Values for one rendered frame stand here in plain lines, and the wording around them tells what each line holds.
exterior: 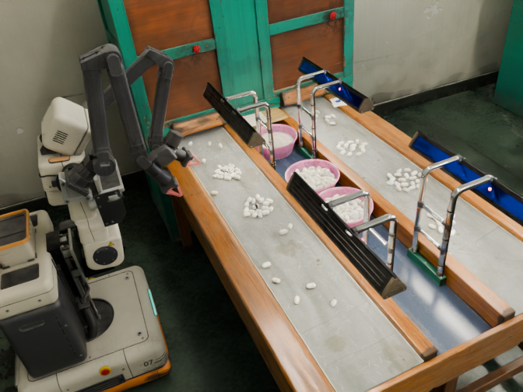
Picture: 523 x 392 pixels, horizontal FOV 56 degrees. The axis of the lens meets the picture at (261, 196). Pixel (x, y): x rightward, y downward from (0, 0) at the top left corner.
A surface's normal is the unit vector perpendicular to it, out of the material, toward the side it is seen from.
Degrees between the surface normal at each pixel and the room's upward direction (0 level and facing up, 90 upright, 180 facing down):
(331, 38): 90
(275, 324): 0
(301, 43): 90
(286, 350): 0
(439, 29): 90
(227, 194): 0
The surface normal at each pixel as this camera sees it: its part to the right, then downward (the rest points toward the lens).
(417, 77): 0.36, 0.50
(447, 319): -0.09, -0.80
